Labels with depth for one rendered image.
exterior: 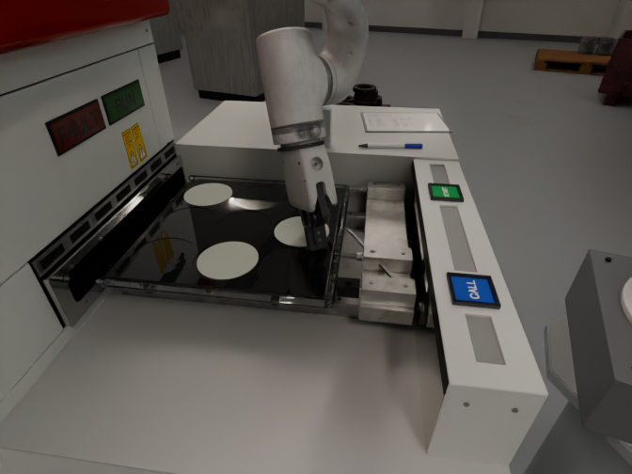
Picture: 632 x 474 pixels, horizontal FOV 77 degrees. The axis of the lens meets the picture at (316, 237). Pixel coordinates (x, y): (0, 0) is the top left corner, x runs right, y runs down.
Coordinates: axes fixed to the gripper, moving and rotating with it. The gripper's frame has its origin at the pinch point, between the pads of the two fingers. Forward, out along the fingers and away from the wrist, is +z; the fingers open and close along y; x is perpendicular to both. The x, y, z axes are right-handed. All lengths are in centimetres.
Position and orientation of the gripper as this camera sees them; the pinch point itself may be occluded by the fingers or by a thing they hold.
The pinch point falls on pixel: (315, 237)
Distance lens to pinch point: 66.6
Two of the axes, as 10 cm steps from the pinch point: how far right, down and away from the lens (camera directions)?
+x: -8.9, 2.6, -3.7
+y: -4.3, -1.9, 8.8
